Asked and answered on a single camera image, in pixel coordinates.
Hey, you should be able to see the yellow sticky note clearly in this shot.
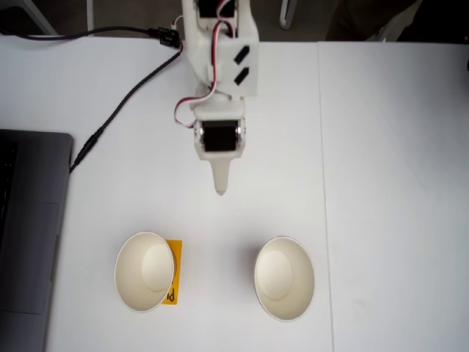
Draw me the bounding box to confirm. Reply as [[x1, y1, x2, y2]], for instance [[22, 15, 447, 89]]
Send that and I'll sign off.
[[160, 238, 183, 306]]

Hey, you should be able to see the black usb cable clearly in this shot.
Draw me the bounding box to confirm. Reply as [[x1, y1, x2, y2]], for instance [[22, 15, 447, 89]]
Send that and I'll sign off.
[[0, 24, 159, 40]]

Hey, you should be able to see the black controller board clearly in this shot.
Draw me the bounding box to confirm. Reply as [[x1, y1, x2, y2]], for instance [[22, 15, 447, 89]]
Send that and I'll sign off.
[[156, 26, 183, 48]]

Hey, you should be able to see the white paper cup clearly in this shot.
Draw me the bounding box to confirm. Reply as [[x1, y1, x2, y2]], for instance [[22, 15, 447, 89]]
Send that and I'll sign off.
[[254, 235, 316, 323], [114, 230, 176, 315]]

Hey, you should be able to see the black power cable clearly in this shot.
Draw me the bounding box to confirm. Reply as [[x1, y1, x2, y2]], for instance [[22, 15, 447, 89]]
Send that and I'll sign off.
[[68, 51, 186, 174]]

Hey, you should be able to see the slanted white furniture leg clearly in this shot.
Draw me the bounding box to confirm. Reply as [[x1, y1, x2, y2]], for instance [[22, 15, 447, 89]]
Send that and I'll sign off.
[[9, 0, 51, 37]]

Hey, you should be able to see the grey laptop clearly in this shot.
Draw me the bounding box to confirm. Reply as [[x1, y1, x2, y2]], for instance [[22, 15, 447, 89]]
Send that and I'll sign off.
[[0, 128, 74, 352]]

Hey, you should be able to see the grey chair foot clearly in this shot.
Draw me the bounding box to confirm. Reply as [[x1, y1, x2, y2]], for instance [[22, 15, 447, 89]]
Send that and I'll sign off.
[[278, 0, 298, 31]]

